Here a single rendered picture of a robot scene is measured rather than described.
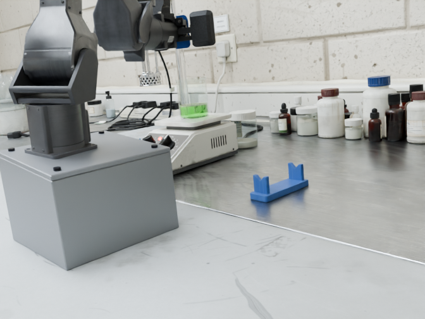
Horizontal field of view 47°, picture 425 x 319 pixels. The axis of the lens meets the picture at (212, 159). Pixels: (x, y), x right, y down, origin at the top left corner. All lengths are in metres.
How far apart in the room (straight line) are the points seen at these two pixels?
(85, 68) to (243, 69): 0.99
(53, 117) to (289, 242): 0.31
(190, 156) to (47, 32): 0.40
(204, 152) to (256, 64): 0.61
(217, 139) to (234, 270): 0.51
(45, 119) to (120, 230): 0.15
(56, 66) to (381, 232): 0.42
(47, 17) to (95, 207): 0.23
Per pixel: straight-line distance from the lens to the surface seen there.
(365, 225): 0.60
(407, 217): 0.63
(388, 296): 0.45
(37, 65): 0.62
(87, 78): 0.60
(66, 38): 0.60
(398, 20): 1.24
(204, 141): 0.94
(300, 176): 0.76
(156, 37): 0.84
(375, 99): 1.09
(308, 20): 1.38
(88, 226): 0.56
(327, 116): 1.12
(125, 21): 0.75
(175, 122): 0.96
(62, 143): 0.60
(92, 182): 0.55
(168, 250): 0.56
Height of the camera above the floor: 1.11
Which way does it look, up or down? 12 degrees down
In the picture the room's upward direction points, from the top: 6 degrees counter-clockwise
